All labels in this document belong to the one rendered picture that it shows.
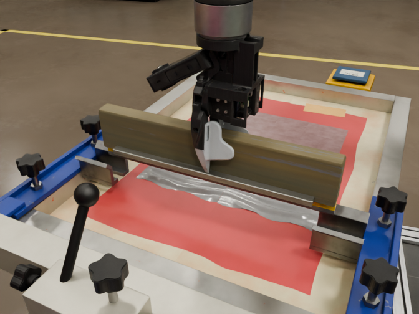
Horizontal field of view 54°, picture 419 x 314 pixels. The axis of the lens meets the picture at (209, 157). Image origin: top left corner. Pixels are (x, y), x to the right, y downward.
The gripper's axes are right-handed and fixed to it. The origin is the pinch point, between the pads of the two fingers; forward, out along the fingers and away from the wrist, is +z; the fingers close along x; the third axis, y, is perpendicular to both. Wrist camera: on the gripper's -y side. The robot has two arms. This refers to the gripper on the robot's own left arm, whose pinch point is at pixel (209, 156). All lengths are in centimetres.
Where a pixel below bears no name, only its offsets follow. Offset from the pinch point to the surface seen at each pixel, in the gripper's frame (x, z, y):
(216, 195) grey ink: 5.3, 11.9, -1.1
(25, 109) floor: 152, 107, -235
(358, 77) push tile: 74, 11, 14
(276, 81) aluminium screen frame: 56, 9, -6
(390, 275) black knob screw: -11.5, 1.8, 28.7
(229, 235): -3.1, 12.2, 5.1
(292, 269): -5.9, 12.3, 16.6
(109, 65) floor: 263, 108, -236
